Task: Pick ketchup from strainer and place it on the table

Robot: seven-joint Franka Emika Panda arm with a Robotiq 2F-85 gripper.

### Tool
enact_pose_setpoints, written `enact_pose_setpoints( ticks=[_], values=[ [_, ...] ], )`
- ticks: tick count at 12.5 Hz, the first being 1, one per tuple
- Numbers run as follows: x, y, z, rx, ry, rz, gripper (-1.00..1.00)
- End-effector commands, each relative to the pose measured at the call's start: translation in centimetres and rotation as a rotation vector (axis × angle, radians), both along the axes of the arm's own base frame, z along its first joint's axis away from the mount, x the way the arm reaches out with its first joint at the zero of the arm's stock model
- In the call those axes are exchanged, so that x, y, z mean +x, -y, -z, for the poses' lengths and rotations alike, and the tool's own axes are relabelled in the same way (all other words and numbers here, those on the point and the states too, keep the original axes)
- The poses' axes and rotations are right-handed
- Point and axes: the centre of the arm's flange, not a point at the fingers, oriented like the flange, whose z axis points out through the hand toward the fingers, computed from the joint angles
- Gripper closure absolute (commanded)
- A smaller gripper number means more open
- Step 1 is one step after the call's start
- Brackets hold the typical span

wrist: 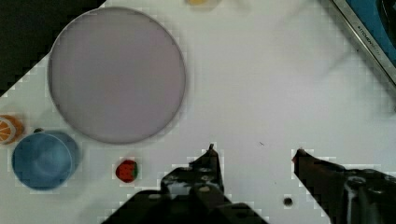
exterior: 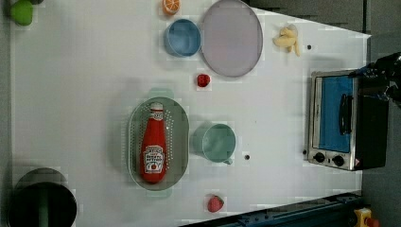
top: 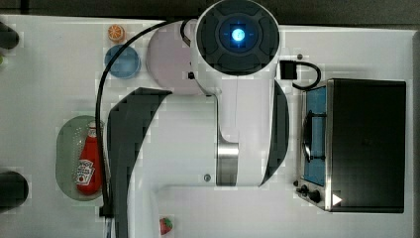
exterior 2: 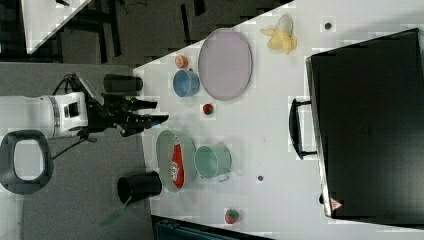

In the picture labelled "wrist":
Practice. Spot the orange slice toy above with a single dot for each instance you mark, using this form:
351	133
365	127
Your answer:
10	129

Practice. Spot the red strawberry toy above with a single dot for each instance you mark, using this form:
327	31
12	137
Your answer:
127	171

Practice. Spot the silver toaster oven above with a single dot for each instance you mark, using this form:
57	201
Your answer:
372	25

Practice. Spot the round grey plate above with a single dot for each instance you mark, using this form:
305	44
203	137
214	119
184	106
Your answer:
116	75

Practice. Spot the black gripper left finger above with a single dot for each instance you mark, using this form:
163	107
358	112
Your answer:
203	171

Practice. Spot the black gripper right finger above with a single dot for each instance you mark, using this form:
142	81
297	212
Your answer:
348	196

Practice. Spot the blue bowl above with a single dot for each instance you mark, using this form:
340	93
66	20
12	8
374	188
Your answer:
45	160

